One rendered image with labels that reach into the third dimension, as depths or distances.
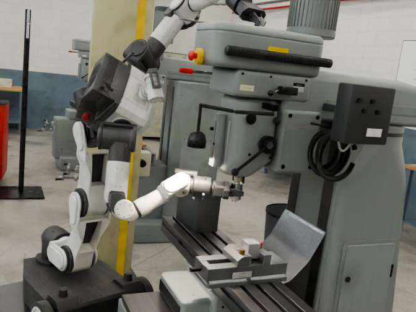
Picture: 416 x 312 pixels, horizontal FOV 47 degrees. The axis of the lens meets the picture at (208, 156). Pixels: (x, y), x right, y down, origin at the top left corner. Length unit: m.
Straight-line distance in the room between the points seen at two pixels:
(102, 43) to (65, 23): 7.32
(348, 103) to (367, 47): 6.09
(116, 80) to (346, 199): 1.07
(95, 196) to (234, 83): 0.95
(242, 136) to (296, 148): 0.24
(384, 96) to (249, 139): 0.51
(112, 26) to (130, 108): 1.58
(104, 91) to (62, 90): 8.85
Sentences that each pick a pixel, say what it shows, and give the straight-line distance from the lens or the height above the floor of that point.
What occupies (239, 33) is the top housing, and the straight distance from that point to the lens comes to 1.75.
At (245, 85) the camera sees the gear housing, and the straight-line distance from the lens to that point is 1.78.
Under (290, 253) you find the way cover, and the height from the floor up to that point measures 0.96.
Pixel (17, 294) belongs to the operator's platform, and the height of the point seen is 0.40.
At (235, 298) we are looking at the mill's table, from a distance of 1.80.
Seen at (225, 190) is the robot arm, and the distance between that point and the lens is 1.93.
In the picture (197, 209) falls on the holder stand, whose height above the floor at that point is 1.06.
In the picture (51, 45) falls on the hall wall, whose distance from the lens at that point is 10.75.
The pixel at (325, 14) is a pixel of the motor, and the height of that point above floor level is 1.97.
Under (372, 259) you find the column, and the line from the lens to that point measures 2.26.
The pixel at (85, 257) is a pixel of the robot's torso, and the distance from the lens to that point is 2.56.
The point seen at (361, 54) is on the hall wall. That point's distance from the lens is 7.88.
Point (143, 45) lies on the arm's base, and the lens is 2.13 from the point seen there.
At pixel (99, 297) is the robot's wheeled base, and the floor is 0.59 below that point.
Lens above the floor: 1.73
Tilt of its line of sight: 11 degrees down
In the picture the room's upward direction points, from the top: 7 degrees clockwise
